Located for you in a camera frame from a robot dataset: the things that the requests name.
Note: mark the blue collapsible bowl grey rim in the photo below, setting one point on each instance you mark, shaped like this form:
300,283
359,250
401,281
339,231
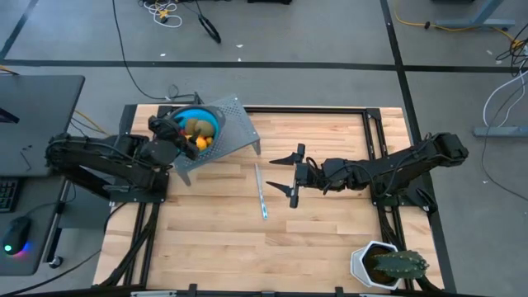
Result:
206,114

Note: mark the green cactus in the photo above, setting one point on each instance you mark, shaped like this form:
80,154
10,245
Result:
402,265

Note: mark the black keyboard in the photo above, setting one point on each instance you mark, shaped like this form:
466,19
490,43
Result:
7,196

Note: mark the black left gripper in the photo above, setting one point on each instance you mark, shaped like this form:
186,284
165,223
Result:
169,130

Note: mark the grey desk foot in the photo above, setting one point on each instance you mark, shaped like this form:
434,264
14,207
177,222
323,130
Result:
499,131
478,18

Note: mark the grey perforated metal stand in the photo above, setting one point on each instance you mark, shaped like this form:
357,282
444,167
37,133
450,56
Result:
235,123

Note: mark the grey lower desk surface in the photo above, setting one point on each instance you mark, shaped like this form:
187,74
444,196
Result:
37,264

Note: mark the white plant pot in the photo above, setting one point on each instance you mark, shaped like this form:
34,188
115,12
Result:
359,264

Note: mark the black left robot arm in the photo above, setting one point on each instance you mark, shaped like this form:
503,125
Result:
103,156

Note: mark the brown-green toy kiwi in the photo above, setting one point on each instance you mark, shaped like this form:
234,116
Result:
205,128
191,125

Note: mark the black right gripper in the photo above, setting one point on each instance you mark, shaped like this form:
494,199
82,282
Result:
313,175

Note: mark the black aluminium rig frame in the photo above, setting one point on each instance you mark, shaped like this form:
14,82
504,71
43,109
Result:
369,136

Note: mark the dark grey desk top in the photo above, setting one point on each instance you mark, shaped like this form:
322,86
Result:
37,111

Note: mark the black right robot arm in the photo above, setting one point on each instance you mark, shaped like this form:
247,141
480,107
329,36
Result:
404,165

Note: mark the black caster wheel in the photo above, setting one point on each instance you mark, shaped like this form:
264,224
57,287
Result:
56,262

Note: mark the black computer mouse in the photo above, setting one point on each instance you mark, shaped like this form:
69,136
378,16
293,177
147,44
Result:
16,235

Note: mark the small orange toy pear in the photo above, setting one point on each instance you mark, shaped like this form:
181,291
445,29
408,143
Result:
201,143

